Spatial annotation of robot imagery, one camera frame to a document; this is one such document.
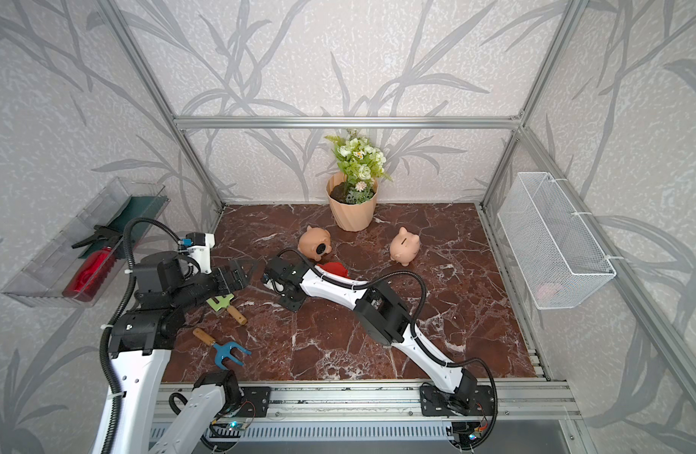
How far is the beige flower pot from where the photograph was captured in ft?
3.30

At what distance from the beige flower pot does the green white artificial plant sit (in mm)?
19

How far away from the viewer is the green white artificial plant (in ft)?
3.13
